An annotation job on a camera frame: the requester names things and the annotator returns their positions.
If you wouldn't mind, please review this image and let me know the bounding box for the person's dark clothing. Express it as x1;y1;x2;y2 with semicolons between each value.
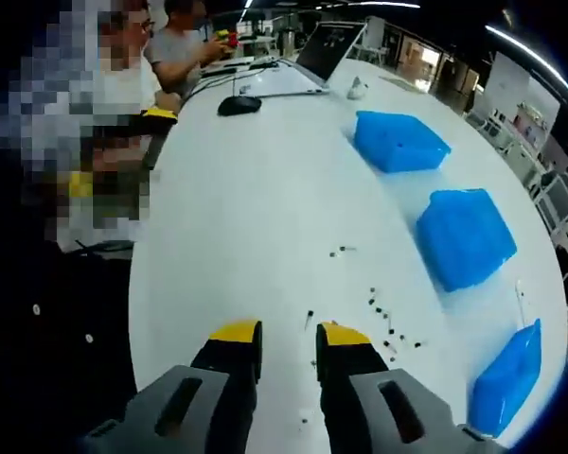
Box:
0;236;141;454

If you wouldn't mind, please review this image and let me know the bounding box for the curved ceiling light strip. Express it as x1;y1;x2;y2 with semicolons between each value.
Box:
485;24;568;94

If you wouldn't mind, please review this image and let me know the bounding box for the white mesh office chair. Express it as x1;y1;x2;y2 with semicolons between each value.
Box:
538;170;568;223

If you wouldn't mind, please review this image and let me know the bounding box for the colourful display shelf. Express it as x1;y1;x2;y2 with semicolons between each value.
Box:
513;101;550;143

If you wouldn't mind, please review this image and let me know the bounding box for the thin laptop cable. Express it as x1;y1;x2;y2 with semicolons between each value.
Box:
184;59;279;96

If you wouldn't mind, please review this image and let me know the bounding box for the small white gadget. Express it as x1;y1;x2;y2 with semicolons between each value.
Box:
347;75;369;100

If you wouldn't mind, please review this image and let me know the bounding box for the blue plastic bin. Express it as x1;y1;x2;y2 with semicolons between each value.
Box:
415;187;519;294
353;110;453;175
470;317;543;439

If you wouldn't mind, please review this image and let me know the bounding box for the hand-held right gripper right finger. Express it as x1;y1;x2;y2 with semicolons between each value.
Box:
315;321;501;454

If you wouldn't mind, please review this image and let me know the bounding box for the silver laptop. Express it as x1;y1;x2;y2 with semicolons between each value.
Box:
245;20;368;98

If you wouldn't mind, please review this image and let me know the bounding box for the black computer mouse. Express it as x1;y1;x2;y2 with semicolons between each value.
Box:
217;96;261;117

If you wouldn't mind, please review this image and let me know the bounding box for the short ceiling light strip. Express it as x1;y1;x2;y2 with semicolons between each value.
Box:
345;0;422;10

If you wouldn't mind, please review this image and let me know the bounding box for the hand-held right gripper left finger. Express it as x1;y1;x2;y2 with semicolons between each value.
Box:
82;319;264;454

